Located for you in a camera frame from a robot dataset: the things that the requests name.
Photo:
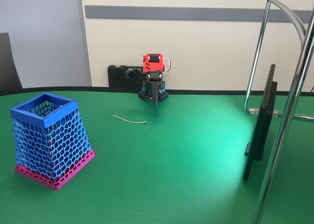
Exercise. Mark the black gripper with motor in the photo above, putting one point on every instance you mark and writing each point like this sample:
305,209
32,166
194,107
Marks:
155,88

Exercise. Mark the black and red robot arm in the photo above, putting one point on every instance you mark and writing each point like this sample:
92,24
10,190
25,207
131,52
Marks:
148,64

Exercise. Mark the blue and pink mesh basket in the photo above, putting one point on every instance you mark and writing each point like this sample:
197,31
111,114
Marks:
44,122

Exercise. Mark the black plastic carrying case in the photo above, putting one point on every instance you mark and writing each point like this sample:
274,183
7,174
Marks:
117,76

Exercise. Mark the green table cloth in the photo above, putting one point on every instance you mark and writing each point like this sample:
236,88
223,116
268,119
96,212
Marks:
159,172

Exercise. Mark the clear plastic clip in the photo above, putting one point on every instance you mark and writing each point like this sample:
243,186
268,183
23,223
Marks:
255,111

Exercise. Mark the chrome tube stand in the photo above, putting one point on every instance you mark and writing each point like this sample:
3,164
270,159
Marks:
280,145

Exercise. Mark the black camera on bracket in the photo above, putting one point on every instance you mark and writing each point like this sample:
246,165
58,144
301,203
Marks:
132,73

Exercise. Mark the grey wall rail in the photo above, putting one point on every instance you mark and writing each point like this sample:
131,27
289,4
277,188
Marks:
171,12

